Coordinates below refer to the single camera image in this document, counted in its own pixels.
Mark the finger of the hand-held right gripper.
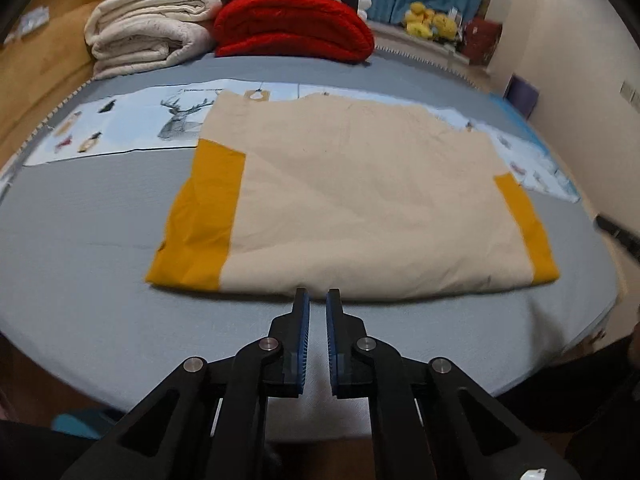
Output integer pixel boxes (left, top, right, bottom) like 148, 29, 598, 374
595, 215, 640, 263

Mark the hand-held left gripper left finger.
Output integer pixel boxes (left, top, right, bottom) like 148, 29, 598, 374
60, 287, 311, 480

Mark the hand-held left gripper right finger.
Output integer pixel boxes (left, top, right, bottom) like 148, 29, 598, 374
326, 288, 581, 480

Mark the beige and yellow hooded jacket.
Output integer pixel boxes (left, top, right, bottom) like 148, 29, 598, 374
145, 89, 560, 301

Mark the purple box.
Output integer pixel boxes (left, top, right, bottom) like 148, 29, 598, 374
504, 74, 541, 120

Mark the person's dark clothing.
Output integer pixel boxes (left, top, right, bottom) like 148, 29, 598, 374
0, 325, 640, 480

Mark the teal container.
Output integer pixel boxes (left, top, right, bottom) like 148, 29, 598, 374
52, 409, 123, 441

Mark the maroon bag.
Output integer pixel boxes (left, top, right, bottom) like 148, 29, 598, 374
462, 16, 502, 66

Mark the white ledge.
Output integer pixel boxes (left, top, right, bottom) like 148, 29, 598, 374
370, 22, 471, 66

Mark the red folded blanket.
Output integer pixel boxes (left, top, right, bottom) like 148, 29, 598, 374
214, 0, 376, 64

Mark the cream folded blanket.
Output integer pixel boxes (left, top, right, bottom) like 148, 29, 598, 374
84, 0, 223, 81

